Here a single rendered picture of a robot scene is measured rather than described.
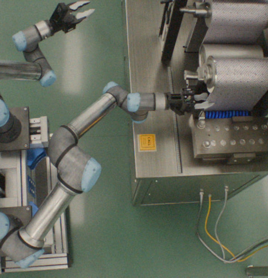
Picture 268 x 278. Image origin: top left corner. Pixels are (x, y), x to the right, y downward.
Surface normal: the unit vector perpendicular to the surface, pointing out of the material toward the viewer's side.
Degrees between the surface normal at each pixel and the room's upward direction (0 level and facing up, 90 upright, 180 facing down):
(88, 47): 0
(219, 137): 0
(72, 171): 25
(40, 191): 0
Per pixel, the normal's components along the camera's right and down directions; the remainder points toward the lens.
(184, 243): 0.06, -0.33
